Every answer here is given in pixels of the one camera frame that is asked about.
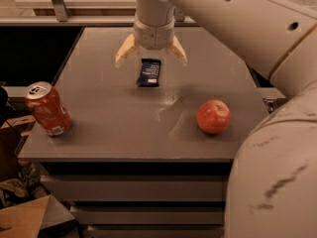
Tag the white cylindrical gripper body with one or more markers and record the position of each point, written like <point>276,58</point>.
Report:
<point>154,35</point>

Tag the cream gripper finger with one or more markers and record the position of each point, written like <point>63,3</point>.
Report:
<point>128,48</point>
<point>175,48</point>

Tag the dark blue rxbar wrapper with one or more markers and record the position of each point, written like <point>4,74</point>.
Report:
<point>149,74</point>

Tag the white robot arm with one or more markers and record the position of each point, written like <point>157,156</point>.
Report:
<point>272,187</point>

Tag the red coke can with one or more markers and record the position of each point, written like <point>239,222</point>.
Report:
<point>43,101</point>

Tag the red apple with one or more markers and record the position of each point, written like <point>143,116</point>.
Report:
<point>213,116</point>

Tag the grey drawer cabinet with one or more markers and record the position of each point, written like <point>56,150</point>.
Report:
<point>135,163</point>

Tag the brown cardboard box left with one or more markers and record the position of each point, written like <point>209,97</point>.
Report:
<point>13,134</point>

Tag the clutter pile on floor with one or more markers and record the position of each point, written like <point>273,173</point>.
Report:
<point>25,187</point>

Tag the cardboard box lower left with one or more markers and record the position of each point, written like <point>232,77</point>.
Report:
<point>27,219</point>

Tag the metal frame rail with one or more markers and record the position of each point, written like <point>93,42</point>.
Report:
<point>72,13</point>

